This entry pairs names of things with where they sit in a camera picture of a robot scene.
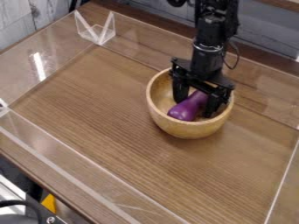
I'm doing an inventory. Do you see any clear acrylic tray wall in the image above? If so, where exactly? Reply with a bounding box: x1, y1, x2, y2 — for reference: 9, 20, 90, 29
0, 4, 299, 224

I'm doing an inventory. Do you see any light wooden bowl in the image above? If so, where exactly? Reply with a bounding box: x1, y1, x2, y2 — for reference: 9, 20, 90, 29
146, 68, 235, 139

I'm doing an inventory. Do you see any black cable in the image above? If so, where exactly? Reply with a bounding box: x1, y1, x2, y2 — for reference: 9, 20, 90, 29
0, 199, 43, 224

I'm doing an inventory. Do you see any yellow black device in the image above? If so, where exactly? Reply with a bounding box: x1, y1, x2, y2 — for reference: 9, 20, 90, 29
23, 191, 71, 224

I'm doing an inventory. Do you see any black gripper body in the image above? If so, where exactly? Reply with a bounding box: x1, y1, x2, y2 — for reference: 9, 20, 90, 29
170, 44, 235, 101

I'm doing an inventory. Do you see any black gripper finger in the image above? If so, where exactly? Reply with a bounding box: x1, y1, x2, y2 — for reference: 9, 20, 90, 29
173, 78, 190, 103
203, 94, 222, 118

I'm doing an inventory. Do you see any purple toy eggplant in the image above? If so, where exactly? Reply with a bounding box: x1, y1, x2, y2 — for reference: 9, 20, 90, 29
167, 91, 209, 122

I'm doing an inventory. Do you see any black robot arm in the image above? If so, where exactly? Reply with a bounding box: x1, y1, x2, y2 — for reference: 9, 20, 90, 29
167, 0, 239, 122

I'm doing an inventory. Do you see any clear acrylic corner bracket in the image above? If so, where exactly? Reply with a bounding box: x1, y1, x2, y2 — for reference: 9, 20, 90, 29
74, 10, 117, 46

